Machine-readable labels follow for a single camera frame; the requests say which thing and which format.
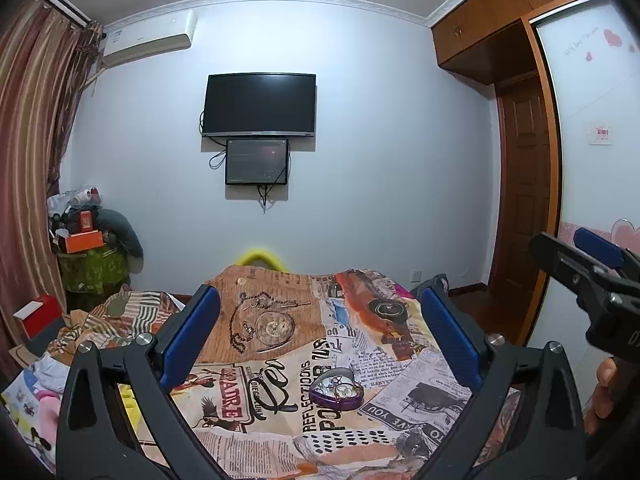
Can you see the orange box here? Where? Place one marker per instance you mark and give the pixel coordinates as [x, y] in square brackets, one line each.
[84, 241]

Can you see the small black wall monitor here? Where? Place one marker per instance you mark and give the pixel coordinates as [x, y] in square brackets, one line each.
[257, 161]

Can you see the wooden overhead cabinet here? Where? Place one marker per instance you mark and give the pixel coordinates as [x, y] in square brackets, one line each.
[485, 12]

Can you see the white air conditioner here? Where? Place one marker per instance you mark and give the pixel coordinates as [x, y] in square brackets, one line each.
[147, 37]

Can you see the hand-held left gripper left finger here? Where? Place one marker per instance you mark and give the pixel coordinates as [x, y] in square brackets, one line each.
[192, 340]

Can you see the white paper note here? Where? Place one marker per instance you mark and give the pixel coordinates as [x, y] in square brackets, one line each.
[600, 134]

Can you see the newspaper print blanket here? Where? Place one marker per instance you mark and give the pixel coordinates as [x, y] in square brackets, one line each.
[300, 320]

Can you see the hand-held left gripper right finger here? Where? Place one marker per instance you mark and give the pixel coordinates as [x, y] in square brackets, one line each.
[450, 337]

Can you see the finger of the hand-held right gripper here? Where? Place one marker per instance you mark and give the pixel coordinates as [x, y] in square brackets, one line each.
[597, 247]
[555, 256]

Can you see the purple heart-shaped tin box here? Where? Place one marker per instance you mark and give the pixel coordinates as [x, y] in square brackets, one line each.
[345, 400]

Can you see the cartoon print sheet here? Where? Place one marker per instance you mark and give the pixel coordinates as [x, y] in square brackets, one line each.
[20, 400]

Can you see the red and white box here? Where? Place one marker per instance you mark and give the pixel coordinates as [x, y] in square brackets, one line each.
[42, 312]

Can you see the striped patchwork cloth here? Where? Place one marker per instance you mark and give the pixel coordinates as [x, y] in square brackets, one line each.
[117, 312]

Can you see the black wall television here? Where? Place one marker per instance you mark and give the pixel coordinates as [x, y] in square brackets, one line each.
[259, 105]

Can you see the person's right hand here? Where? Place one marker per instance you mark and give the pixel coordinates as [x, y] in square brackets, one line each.
[605, 385]

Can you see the pink plush slipper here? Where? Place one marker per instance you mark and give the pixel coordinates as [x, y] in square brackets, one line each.
[47, 410]

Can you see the striped brown curtain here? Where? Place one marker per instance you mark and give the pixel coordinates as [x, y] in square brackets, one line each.
[30, 135]

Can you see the small red box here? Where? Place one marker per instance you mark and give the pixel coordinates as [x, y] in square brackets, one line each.
[86, 221]

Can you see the pile of small jewelry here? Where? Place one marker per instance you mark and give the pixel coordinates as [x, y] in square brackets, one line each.
[336, 386]

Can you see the white curtain rail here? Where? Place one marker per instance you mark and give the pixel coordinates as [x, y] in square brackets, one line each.
[62, 2]

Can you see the yellow plastic stool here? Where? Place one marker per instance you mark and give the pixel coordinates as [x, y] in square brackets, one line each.
[257, 255]

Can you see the dark cloth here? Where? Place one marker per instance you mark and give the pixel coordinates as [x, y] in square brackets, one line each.
[440, 280]

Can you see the brown wooden door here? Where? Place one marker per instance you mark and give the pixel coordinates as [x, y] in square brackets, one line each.
[522, 185]

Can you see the white heart-sticker sliding door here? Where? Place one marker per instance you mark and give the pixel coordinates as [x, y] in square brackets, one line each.
[590, 85]

